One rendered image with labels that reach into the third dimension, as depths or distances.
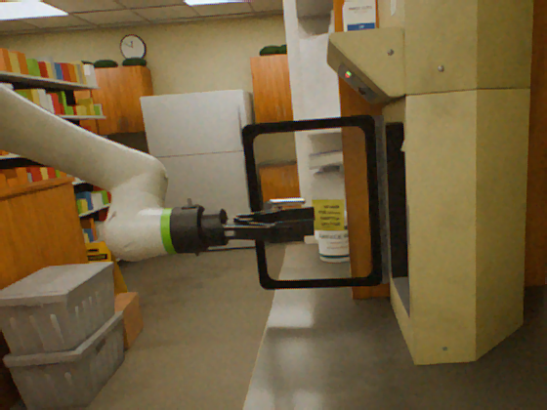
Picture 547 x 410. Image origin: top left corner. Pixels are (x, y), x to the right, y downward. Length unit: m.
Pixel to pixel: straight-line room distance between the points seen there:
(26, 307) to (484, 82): 2.49
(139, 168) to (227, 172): 4.78
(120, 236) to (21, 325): 2.02
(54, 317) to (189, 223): 1.97
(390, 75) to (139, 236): 0.54
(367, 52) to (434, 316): 0.45
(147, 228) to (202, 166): 4.90
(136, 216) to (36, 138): 0.20
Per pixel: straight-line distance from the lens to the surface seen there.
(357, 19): 0.92
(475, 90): 0.85
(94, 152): 1.03
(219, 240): 0.97
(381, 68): 0.82
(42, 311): 2.89
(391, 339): 1.03
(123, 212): 1.01
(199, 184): 5.90
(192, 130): 5.87
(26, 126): 1.00
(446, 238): 0.86
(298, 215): 1.04
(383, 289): 1.26
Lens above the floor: 1.38
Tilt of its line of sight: 15 degrees down
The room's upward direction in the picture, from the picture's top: 5 degrees counter-clockwise
